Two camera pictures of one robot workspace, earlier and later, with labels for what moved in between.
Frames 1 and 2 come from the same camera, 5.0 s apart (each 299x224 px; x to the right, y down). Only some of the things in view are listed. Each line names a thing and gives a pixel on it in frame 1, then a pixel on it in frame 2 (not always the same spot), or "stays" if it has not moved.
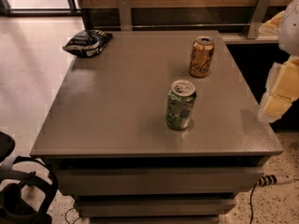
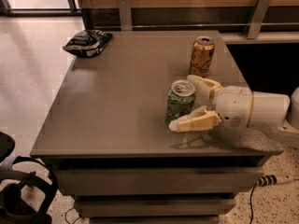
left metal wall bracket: [124, 13] stays
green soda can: [180, 103] stays
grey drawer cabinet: [106, 137] stays
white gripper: [290, 28] → [234, 105]
